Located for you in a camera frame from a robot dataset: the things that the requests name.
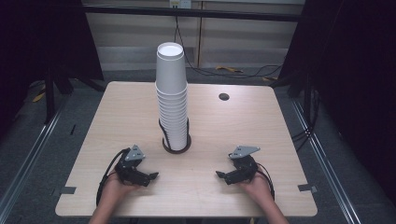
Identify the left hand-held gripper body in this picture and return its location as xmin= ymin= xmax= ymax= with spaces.
xmin=114 ymin=144 xmax=151 ymax=187

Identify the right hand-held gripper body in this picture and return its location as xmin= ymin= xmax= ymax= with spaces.
xmin=225 ymin=145 xmax=262 ymax=185

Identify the black cup holder stand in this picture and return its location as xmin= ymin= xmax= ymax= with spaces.
xmin=158 ymin=117 xmax=192 ymax=155

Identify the stack of white paper cups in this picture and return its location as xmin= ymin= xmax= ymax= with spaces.
xmin=154 ymin=41 xmax=190 ymax=152

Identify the person's right hand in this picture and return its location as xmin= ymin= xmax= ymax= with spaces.
xmin=236 ymin=171 xmax=275 ymax=203

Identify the person's left hand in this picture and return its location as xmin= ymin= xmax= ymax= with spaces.
xmin=102 ymin=170 xmax=142 ymax=203

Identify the grey tape piece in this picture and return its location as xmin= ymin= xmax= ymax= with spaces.
xmin=297 ymin=183 xmax=318 ymax=193

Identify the black metal stand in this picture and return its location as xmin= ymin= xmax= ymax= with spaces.
xmin=302 ymin=73 xmax=315 ymax=133
xmin=42 ymin=63 xmax=107 ymax=126

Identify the yellow floor tape strip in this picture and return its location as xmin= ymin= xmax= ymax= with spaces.
xmin=215 ymin=64 xmax=245 ymax=75

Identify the yellow tape by stand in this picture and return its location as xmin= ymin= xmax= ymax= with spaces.
xmin=32 ymin=83 xmax=47 ymax=104

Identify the black curtain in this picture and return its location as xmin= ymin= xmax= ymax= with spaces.
xmin=0 ymin=0 xmax=106 ymax=139
xmin=276 ymin=0 xmax=396 ymax=198

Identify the black horizontal bar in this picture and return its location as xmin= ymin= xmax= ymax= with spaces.
xmin=81 ymin=4 xmax=302 ymax=23

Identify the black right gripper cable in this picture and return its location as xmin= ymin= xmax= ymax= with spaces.
xmin=255 ymin=161 xmax=276 ymax=201

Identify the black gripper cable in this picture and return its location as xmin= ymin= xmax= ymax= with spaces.
xmin=95 ymin=147 xmax=131 ymax=207
xmin=255 ymin=161 xmax=276 ymax=201

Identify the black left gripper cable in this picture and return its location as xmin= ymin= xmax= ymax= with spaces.
xmin=95 ymin=147 xmax=131 ymax=207

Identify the black cable bundle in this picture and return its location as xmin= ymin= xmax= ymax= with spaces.
xmin=290 ymin=89 xmax=322 ymax=153

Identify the aluminium floor rail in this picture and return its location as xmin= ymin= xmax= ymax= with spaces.
xmin=0 ymin=94 xmax=70 ymax=218
xmin=290 ymin=98 xmax=362 ymax=224

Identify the black hanging floor cable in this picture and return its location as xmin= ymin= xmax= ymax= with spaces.
xmin=173 ymin=7 xmax=284 ymax=79

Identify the white wall socket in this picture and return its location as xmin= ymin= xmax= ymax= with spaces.
xmin=169 ymin=0 xmax=192 ymax=9

